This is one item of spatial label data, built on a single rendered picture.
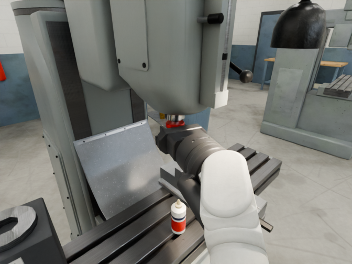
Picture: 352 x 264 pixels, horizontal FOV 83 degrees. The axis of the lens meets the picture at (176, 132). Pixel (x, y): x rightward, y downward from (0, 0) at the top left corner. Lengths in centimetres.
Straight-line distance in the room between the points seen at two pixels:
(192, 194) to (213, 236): 9
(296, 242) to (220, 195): 178
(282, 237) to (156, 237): 150
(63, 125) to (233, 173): 64
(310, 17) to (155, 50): 23
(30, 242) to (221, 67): 44
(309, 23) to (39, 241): 54
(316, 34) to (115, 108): 66
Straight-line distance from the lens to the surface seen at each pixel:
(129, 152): 85
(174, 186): 72
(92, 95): 77
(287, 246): 196
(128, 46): 41
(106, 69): 49
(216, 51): 36
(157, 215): 66
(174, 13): 35
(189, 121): 277
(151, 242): 61
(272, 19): 744
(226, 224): 25
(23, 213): 49
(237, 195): 25
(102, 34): 48
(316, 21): 37
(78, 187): 92
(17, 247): 45
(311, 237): 212
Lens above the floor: 146
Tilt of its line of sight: 26 degrees down
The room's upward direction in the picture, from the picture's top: straight up
